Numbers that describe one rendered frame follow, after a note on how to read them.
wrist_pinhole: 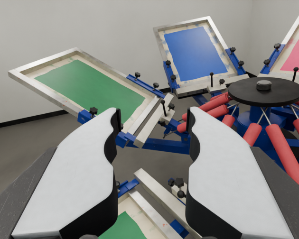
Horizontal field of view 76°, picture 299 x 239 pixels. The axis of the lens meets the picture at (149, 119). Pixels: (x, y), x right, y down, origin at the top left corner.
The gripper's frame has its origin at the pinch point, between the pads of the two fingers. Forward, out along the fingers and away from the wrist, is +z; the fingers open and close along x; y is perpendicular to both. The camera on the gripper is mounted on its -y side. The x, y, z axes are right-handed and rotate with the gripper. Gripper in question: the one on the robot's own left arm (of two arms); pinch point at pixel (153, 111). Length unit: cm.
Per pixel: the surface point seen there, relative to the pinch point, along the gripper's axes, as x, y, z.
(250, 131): 40, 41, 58
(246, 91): 42, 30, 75
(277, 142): 48, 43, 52
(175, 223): 8, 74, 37
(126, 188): -15, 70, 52
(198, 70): 36, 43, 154
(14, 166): -220, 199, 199
